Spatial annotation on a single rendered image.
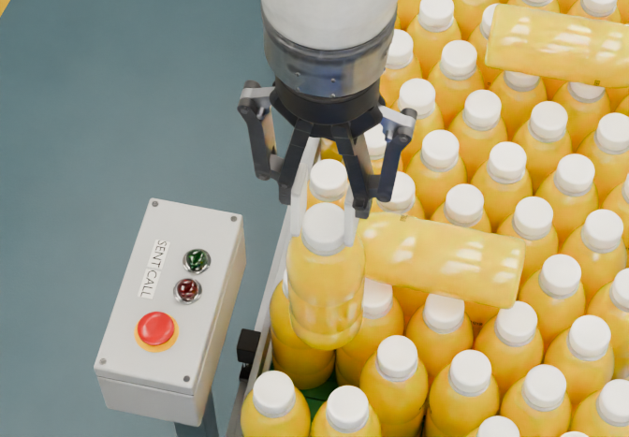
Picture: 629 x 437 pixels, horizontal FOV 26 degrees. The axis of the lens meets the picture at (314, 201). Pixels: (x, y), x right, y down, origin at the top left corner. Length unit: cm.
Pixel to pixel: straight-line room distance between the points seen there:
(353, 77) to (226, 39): 205
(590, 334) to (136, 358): 44
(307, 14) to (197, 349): 56
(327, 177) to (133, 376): 29
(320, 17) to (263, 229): 185
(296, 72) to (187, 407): 54
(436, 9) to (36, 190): 138
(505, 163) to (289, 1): 65
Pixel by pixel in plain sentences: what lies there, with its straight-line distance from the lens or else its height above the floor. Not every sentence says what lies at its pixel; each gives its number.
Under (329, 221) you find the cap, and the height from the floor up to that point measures 132.
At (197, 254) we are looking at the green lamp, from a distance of 137.
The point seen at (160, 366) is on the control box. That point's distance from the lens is 133.
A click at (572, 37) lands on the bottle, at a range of 147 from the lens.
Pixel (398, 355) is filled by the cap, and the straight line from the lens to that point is 133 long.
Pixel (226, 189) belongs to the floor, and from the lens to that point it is 273.
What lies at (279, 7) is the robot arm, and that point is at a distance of 85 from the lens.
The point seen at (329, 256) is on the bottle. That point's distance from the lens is 116.
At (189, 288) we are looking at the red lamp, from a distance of 136.
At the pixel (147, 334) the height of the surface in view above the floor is 111.
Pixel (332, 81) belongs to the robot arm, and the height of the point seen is 157.
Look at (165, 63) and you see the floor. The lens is 293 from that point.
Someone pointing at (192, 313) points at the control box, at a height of 110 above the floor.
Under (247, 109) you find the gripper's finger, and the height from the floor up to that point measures 148.
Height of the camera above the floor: 230
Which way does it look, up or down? 58 degrees down
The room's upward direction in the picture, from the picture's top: straight up
